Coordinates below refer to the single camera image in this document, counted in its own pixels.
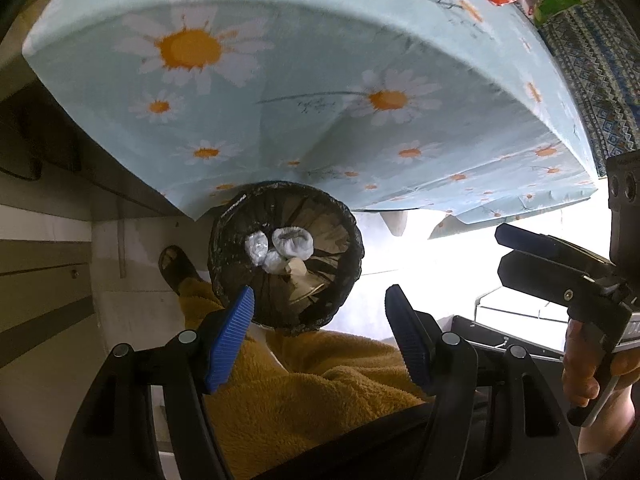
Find white tissue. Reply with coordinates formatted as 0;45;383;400
262;249;288;275

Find plastic wrap ball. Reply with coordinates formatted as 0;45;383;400
244;231;269;266

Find black trash bin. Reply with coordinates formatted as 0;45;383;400
208;182;364;334

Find person's right hand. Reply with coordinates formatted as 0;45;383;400
562;321;639;411

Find person's leg orange trousers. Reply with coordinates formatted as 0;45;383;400
177;276;432;480

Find black sandal foot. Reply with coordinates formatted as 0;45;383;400
157;245;202;296

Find daisy print blue tablecloth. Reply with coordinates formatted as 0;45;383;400
23;0;597;224

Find blue patterned cloth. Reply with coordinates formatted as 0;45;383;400
540;0;639;177

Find green package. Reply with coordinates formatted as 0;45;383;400
534;0;582;26

